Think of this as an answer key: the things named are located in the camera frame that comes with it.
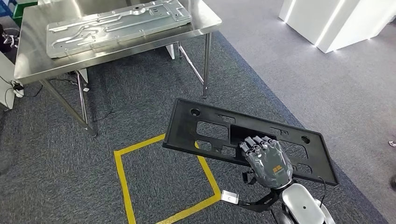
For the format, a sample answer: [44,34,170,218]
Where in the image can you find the white illuminated display stand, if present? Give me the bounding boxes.
[278,0,396,54]

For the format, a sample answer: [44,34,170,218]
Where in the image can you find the stainless steel workbench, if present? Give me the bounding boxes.
[14,0,223,138]

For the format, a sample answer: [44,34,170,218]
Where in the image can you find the white power strip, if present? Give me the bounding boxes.
[12,80,25,98]

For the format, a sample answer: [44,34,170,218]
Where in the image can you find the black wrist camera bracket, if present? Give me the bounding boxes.
[238,170,281,213]

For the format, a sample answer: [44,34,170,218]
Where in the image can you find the black equipment with cables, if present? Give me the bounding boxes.
[0,24,21,54]

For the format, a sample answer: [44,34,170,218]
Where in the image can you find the green plastic bin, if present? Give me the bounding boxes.
[12,0,38,27]

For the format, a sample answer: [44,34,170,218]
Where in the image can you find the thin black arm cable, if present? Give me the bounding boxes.
[318,176,328,208]

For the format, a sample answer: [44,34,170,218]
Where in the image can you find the white board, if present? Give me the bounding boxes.
[0,51,15,110]

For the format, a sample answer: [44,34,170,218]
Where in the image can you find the black plastic frame part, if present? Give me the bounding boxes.
[162,98,340,187]

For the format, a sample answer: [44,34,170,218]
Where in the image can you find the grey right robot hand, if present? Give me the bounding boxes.
[239,136,294,189]

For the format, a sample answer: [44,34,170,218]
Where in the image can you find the stamped sheet metal panel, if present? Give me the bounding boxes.
[45,0,192,59]

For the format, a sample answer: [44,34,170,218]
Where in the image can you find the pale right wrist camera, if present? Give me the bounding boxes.
[220,190,240,205]

